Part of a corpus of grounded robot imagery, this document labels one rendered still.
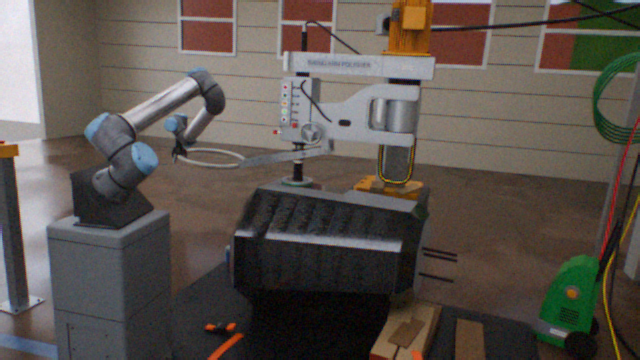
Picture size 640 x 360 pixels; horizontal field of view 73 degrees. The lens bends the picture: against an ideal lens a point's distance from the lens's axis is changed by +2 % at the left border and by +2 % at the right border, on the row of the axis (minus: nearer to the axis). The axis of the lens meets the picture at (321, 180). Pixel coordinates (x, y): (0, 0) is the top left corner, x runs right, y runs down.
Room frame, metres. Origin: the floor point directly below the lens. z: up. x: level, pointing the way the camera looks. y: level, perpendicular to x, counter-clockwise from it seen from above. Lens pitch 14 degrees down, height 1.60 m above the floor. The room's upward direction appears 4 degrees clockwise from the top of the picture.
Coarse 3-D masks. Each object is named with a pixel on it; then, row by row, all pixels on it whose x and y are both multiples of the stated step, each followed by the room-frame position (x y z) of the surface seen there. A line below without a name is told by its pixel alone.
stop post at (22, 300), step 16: (0, 144) 2.53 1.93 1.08; (16, 144) 2.59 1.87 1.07; (0, 160) 2.52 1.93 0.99; (0, 176) 2.52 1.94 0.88; (0, 192) 2.53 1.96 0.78; (16, 192) 2.58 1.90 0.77; (0, 208) 2.53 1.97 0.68; (16, 208) 2.57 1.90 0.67; (0, 224) 2.54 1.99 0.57; (16, 224) 2.56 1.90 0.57; (16, 240) 2.55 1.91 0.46; (16, 256) 2.54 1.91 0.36; (16, 272) 2.53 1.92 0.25; (16, 288) 2.52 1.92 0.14; (0, 304) 2.52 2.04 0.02; (16, 304) 2.52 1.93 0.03; (32, 304) 2.56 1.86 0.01
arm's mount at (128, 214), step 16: (80, 176) 1.92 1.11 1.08; (80, 192) 1.88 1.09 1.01; (96, 192) 1.92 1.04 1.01; (80, 208) 1.88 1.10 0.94; (96, 208) 1.87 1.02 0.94; (112, 208) 1.92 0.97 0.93; (128, 208) 2.01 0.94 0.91; (144, 208) 2.10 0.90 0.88; (80, 224) 1.88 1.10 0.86; (96, 224) 1.87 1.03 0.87; (112, 224) 1.86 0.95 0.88
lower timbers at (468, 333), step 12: (420, 300) 2.73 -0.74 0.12; (456, 324) 2.50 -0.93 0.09; (468, 324) 2.49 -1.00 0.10; (480, 324) 2.50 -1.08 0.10; (432, 336) 2.35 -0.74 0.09; (456, 336) 2.35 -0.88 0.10; (468, 336) 2.36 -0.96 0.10; (480, 336) 2.36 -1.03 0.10; (456, 348) 2.22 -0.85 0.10; (468, 348) 2.23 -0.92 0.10; (480, 348) 2.24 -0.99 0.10
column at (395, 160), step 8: (384, 152) 3.28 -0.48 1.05; (392, 152) 3.27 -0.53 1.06; (400, 152) 3.28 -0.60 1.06; (408, 152) 3.30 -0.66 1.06; (384, 160) 3.27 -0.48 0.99; (392, 160) 3.27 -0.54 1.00; (400, 160) 3.29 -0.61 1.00; (384, 168) 3.26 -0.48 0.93; (392, 168) 3.27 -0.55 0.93; (400, 168) 3.29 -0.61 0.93; (376, 176) 3.41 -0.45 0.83; (384, 176) 3.26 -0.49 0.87; (392, 176) 3.27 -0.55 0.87; (400, 176) 3.29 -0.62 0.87; (384, 184) 3.26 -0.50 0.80; (392, 184) 3.28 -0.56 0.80; (400, 184) 3.29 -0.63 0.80
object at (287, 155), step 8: (280, 152) 2.97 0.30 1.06; (288, 152) 2.85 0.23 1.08; (296, 152) 2.83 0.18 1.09; (304, 152) 2.81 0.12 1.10; (312, 152) 2.80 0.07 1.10; (328, 152) 2.77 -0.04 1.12; (248, 160) 2.91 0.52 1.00; (256, 160) 2.90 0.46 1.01; (264, 160) 2.88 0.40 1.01; (272, 160) 2.87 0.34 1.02; (280, 160) 2.86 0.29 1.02
